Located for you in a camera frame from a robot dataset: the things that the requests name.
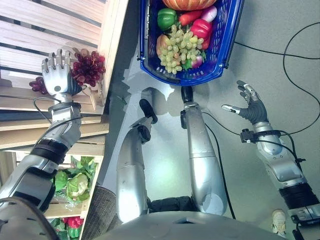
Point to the dark red grape bunch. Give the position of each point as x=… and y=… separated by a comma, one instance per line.
x=88, y=66

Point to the silver robot leg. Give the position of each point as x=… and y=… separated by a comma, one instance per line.
x=131, y=170
x=202, y=160

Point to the green bell pepper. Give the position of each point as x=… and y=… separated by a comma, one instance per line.
x=73, y=232
x=166, y=18

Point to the orange yellow mango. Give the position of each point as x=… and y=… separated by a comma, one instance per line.
x=161, y=43

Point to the leafy green lettuce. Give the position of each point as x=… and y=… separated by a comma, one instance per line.
x=86, y=165

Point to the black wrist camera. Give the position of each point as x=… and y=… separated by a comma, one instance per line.
x=246, y=136

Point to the orange pumpkin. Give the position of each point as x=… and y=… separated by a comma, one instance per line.
x=187, y=4

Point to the left silver robot leg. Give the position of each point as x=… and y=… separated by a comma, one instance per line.
x=131, y=170

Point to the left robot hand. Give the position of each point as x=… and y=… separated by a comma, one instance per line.
x=53, y=80

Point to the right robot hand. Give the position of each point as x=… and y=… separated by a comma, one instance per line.
x=256, y=110

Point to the orange carrot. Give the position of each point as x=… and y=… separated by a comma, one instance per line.
x=190, y=17

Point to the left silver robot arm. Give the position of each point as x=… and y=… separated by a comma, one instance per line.
x=60, y=127

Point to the pale green cabbage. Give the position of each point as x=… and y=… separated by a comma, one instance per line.
x=78, y=185

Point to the blue plastic shopping basket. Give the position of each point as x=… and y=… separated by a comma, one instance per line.
x=226, y=32

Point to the pink radish with leaves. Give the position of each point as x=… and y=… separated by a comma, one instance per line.
x=197, y=62

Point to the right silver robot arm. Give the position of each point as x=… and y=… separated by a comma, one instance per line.
x=282, y=167

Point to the small purple grape bunch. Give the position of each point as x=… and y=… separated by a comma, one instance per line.
x=37, y=85

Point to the silver robot torso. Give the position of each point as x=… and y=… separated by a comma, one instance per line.
x=187, y=227

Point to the wooden produce shelf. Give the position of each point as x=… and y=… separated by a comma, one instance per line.
x=30, y=32

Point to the green grape bunch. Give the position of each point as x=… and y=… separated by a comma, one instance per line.
x=178, y=47

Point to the bright green cabbage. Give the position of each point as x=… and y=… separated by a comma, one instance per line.
x=60, y=180

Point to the red bell pepper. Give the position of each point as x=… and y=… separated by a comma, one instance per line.
x=75, y=221
x=202, y=28

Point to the right silver robot leg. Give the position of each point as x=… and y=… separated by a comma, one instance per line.
x=202, y=160

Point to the white shoe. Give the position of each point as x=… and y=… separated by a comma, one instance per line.
x=278, y=221

